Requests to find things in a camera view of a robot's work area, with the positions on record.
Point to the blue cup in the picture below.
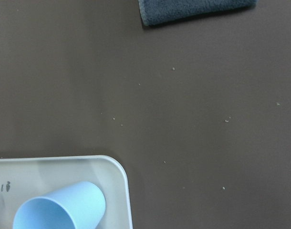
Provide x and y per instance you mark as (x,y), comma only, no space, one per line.
(78,206)

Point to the cream rabbit tray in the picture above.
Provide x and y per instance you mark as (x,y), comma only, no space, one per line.
(25,178)

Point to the grey folded cloth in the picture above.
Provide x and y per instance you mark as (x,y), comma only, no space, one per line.
(154,12)

